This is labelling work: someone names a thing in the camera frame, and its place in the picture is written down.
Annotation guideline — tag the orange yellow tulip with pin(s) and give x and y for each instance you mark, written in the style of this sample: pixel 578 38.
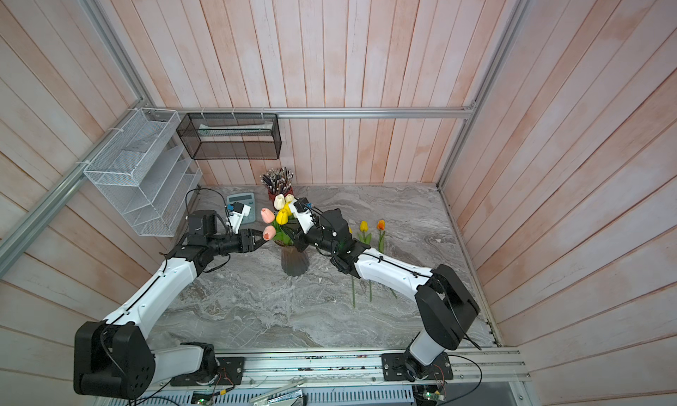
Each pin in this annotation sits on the orange yellow tulip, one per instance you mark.
pixel 381 227

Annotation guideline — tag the dark ribbed glass vase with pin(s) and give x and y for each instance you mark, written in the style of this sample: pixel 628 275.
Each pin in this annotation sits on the dark ribbed glass vase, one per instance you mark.
pixel 293 262

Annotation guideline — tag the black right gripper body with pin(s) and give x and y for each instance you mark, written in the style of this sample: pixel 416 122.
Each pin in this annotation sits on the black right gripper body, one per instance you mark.
pixel 319 238

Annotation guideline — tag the black wire mesh basket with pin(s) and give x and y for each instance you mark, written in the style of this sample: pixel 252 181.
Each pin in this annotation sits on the black wire mesh basket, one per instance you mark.
pixel 231 136

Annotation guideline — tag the pink tulip lower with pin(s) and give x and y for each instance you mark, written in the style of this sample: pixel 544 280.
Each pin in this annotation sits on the pink tulip lower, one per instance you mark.
pixel 269 233

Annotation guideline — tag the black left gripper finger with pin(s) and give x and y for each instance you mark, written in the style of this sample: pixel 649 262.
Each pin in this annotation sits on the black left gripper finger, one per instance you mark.
pixel 254 244
pixel 253 234

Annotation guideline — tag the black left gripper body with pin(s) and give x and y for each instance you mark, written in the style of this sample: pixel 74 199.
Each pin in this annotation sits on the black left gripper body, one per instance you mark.
pixel 232 243

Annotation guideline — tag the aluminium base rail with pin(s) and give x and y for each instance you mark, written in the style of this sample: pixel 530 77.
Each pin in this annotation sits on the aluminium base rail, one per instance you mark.
pixel 493 376

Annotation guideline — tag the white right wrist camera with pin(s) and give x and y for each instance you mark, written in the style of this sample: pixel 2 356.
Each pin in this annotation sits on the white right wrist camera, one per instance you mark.
pixel 303 213

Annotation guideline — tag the white wire mesh shelf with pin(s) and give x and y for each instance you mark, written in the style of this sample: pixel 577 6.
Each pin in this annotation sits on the white wire mesh shelf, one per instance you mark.
pixel 144 175

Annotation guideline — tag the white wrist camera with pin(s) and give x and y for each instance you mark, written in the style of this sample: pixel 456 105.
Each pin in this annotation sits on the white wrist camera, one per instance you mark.
pixel 303 213
pixel 236 213

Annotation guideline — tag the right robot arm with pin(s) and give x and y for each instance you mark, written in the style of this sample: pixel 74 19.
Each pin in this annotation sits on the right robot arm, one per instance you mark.
pixel 446 307

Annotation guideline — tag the bundle of pencils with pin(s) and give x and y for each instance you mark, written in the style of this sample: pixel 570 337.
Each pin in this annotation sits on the bundle of pencils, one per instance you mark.
pixel 278 181

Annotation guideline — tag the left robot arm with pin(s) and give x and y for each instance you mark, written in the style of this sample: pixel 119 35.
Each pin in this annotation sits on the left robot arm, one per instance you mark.
pixel 112 357

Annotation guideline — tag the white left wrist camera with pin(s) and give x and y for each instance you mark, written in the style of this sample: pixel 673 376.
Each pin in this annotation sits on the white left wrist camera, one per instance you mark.
pixel 236 213

